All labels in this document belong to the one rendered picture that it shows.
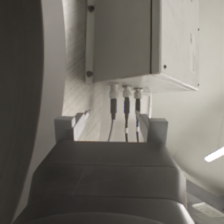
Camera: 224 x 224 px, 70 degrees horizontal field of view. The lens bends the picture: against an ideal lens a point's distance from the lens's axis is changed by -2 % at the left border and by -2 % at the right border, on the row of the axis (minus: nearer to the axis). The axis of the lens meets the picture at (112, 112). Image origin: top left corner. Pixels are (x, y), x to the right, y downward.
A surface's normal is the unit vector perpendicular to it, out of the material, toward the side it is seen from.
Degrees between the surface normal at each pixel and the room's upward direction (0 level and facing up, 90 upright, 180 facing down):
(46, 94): 90
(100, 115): 90
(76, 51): 90
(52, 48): 90
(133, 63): 137
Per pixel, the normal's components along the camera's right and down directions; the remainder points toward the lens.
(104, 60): -0.66, -0.01
